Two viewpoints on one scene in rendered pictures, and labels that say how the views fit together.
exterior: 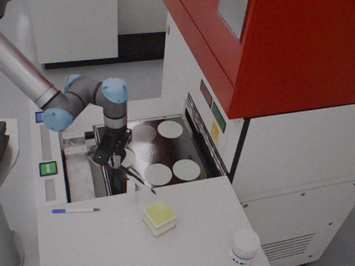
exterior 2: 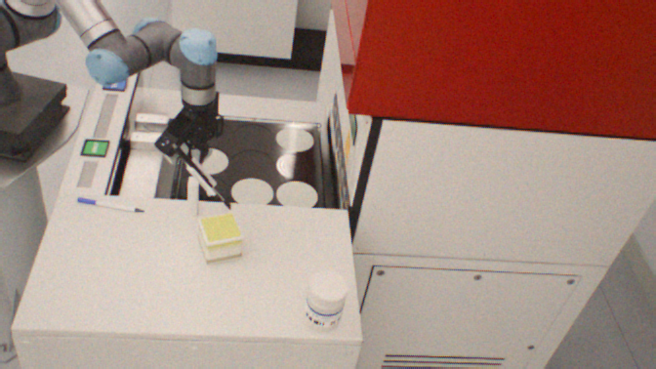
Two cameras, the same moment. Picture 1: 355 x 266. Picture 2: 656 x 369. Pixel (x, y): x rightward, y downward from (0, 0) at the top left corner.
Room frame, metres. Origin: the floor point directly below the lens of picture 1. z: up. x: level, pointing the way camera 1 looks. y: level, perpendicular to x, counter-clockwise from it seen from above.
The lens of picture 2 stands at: (-0.15, -0.33, 1.98)
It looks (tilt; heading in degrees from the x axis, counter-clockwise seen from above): 42 degrees down; 11
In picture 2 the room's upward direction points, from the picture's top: 11 degrees clockwise
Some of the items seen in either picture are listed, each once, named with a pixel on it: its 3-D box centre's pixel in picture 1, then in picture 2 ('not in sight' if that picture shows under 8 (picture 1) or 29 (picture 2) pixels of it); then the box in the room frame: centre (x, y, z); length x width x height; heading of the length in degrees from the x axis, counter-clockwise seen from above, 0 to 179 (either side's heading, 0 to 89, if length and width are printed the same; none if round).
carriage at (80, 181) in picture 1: (78, 173); (143, 170); (0.92, 0.33, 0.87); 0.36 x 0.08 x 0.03; 22
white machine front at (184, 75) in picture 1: (195, 88); (343, 87); (1.30, -0.05, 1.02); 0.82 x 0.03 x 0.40; 22
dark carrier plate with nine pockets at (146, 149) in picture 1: (150, 153); (253, 163); (1.04, 0.09, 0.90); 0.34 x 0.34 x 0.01; 22
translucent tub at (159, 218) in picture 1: (159, 219); (220, 238); (0.68, 0.02, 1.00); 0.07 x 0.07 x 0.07; 41
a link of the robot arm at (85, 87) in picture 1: (82, 92); (156, 43); (0.96, 0.31, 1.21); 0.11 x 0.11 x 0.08; 75
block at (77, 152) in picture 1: (75, 152); (147, 142); (0.99, 0.36, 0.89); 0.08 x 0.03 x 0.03; 112
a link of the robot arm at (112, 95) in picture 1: (113, 97); (197, 58); (0.95, 0.21, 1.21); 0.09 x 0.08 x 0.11; 75
